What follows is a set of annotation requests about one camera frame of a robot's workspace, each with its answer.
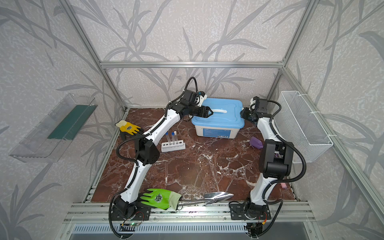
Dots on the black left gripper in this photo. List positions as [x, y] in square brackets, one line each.
[201, 111]

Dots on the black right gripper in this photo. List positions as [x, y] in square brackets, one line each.
[245, 113]

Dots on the blue plastic bin lid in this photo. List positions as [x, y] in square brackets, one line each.
[227, 114]

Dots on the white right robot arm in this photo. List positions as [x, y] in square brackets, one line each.
[276, 159]

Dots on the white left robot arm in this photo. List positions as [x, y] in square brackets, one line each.
[146, 154]

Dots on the purple pink plastic scoop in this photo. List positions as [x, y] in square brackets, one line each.
[256, 143]

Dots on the white plastic storage bin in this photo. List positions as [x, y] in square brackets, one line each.
[217, 132]

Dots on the white test tube rack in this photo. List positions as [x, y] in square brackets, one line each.
[170, 147]

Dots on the yellow black work glove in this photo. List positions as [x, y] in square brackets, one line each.
[128, 130]

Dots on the silver metal trowel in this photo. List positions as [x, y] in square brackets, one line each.
[208, 198]

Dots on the green work glove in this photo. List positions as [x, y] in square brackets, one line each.
[161, 199]

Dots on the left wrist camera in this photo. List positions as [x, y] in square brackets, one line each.
[202, 96]

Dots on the white wire mesh basket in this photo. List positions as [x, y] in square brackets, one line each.
[298, 123]

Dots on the clear plastic wall shelf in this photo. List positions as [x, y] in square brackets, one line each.
[48, 141]

